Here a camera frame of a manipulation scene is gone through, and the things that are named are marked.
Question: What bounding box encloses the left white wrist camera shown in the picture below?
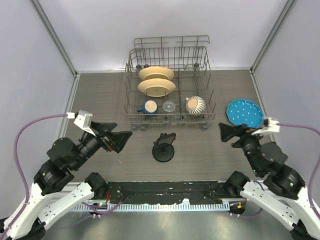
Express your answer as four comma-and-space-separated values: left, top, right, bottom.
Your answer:
66, 110, 96, 136

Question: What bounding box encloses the front beige plate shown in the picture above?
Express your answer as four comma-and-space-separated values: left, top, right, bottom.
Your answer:
137, 78, 176, 98

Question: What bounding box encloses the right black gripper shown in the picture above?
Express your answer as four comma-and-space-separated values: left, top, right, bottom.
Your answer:
217, 121, 267, 174

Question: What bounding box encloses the black phone stand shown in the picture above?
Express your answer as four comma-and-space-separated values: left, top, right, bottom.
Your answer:
152, 143, 175, 163

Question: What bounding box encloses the purple cable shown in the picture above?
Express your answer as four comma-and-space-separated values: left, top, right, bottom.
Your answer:
237, 122, 320, 221
0, 113, 123, 238

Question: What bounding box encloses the clear glass cup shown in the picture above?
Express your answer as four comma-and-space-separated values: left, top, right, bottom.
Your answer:
161, 100, 176, 114

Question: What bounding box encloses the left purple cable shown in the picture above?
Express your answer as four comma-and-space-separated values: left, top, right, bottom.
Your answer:
0, 113, 123, 238

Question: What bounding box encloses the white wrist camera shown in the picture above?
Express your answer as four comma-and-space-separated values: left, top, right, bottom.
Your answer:
66, 110, 96, 136
251, 117, 280, 136

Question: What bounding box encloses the blue dotted plate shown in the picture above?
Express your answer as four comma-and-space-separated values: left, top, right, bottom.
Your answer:
226, 98, 264, 129

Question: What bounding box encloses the perforated cable tray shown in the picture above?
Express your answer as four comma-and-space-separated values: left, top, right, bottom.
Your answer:
42, 202, 230, 212

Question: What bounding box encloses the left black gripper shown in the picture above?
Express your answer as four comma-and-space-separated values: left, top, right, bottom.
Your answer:
71, 120, 133, 170

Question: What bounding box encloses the beige plate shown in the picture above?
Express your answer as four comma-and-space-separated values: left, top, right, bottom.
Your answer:
137, 78, 176, 98
139, 66, 174, 81

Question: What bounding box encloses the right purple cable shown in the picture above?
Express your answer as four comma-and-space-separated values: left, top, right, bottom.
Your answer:
237, 122, 320, 221

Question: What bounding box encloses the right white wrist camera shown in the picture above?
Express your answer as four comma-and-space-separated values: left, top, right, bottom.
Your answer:
251, 117, 280, 136

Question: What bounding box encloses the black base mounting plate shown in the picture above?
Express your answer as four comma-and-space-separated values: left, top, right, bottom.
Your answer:
92, 180, 246, 205

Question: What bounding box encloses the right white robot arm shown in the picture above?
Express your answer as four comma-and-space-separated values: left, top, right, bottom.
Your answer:
219, 117, 320, 240

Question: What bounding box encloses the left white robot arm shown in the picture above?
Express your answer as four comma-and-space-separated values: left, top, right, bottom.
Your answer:
0, 122, 133, 240

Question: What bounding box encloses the blue mug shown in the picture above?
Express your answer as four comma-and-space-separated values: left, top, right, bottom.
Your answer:
137, 100, 158, 115

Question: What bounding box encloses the rear beige plate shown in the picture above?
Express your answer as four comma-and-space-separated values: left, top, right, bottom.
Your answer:
139, 66, 174, 81

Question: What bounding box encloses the grey wire dish rack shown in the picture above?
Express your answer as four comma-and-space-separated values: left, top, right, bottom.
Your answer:
122, 35, 217, 130

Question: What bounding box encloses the black smartphone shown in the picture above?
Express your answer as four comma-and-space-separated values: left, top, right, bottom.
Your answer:
154, 132, 176, 147

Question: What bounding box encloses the striped ceramic bowl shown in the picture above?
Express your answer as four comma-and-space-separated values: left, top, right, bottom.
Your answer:
185, 96, 207, 117

